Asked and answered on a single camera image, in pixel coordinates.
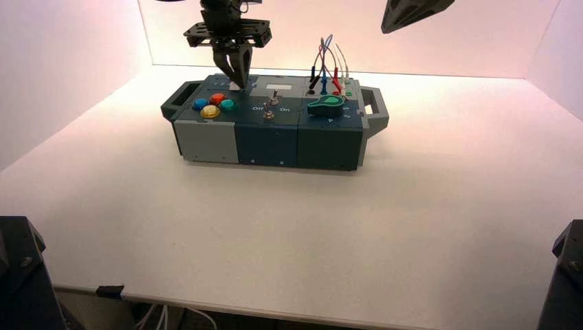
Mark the red round push button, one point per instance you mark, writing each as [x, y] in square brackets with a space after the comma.
[217, 98]

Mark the small metal toggle switch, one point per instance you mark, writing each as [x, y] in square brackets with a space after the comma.
[274, 98]
[268, 114]

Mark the black table edge clamp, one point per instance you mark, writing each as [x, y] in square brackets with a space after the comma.
[110, 292]

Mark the yellow round push button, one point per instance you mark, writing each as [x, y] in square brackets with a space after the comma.
[210, 111]

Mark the blue round push button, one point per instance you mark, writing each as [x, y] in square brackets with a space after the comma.
[200, 104]

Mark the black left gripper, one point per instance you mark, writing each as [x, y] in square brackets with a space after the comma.
[227, 32]

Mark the teal round push button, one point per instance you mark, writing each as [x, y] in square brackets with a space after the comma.
[227, 105]

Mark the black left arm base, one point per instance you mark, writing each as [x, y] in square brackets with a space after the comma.
[23, 282]

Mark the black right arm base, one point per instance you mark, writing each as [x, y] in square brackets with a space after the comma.
[564, 291]

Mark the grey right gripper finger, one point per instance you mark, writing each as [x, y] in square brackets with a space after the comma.
[410, 11]

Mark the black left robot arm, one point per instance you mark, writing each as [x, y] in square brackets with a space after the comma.
[223, 3]

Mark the blue grey task box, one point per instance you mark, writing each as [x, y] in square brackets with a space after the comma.
[273, 141]

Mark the black green rotary knob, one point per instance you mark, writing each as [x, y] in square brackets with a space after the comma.
[325, 107]

